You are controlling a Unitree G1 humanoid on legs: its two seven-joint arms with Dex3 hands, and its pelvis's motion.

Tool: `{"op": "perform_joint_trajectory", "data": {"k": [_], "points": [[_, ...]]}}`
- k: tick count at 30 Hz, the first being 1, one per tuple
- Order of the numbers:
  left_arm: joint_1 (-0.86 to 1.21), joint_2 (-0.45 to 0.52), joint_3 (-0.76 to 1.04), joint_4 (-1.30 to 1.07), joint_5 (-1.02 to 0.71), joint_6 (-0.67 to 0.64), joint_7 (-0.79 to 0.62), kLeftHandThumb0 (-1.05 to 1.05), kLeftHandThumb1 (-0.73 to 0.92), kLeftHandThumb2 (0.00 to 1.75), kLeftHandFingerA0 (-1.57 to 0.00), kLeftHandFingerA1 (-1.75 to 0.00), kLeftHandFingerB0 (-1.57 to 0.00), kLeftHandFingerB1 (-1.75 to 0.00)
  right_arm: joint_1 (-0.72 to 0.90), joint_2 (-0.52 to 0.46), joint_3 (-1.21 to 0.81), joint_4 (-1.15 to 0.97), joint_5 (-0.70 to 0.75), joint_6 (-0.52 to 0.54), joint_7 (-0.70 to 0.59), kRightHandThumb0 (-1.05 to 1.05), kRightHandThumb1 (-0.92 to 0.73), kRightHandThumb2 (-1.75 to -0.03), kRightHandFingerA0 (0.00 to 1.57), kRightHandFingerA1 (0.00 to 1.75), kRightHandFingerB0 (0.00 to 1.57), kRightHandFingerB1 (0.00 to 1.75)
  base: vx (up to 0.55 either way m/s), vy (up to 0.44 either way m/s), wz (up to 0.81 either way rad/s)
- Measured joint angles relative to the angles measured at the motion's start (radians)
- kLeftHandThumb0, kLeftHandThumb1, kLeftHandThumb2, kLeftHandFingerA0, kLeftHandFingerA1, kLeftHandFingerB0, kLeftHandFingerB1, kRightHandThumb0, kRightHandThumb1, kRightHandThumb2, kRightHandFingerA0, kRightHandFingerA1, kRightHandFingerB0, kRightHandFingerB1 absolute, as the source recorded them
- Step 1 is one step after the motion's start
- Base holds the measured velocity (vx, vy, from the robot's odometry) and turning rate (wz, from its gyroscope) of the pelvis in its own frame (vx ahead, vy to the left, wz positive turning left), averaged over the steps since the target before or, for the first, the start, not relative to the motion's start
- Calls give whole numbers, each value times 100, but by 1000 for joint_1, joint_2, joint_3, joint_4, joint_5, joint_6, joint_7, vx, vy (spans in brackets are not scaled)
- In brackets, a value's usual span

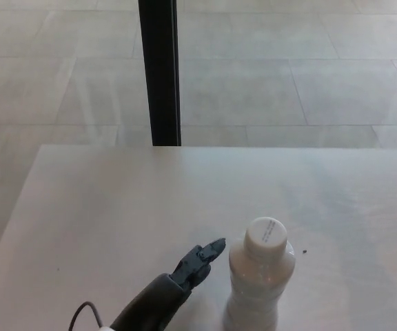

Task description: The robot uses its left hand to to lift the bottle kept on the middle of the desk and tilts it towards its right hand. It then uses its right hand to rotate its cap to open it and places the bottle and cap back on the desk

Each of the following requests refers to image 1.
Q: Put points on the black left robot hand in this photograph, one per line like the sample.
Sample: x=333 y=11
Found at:
x=153 y=300

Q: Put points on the white plastic bottle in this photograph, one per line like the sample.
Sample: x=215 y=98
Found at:
x=257 y=286

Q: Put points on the white bottle cap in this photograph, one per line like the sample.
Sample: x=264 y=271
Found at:
x=266 y=232

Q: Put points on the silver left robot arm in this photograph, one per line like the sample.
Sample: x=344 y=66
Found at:
x=106 y=329

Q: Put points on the black vertical window post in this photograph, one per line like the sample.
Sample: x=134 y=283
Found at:
x=160 y=72

